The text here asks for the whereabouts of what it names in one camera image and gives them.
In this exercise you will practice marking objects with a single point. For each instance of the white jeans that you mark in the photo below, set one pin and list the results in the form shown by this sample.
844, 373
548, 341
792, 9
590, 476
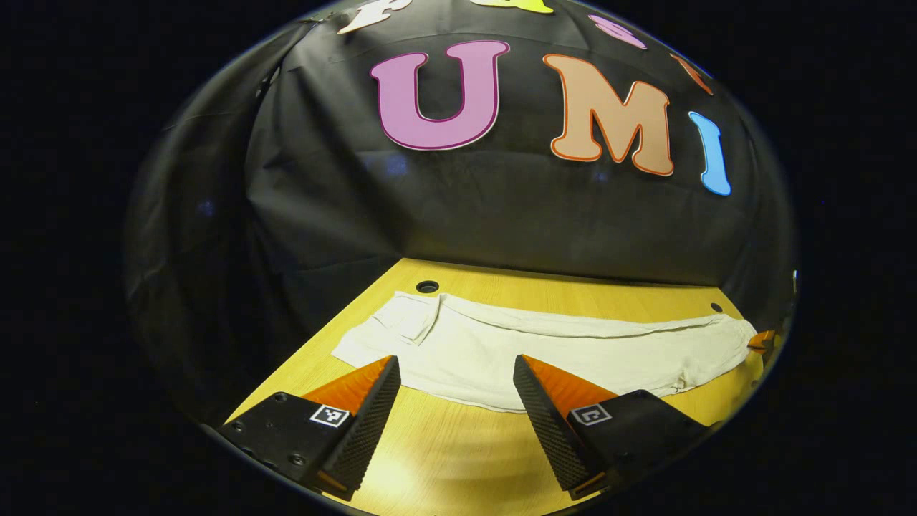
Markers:
501, 351

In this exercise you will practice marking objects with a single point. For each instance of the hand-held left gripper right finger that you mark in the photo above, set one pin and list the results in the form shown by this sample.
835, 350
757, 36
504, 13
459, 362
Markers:
544, 430

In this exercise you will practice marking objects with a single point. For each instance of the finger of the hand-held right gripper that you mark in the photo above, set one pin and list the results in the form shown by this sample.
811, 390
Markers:
761, 340

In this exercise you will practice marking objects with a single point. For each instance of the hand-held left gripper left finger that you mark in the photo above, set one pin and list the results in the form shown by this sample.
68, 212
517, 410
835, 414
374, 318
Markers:
369, 430

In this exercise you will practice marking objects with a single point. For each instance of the black backdrop cloth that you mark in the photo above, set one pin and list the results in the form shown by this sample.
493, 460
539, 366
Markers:
501, 215

